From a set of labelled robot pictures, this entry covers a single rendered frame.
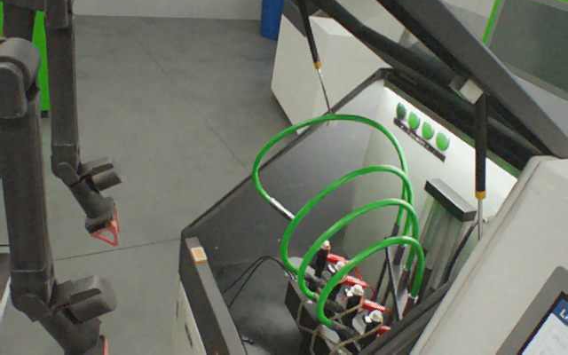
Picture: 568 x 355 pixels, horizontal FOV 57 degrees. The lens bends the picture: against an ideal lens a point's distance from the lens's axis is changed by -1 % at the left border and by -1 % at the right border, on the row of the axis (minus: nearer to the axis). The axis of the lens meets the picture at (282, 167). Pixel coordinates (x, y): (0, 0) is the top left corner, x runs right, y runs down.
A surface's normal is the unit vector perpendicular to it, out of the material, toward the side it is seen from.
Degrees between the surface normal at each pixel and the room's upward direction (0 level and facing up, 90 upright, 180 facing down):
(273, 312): 0
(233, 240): 90
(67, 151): 90
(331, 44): 90
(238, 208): 90
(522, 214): 76
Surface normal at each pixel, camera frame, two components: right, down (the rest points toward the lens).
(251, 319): 0.15, -0.87
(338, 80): 0.24, 0.49
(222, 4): 0.46, 0.48
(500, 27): -0.92, 0.05
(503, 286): -0.85, -0.15
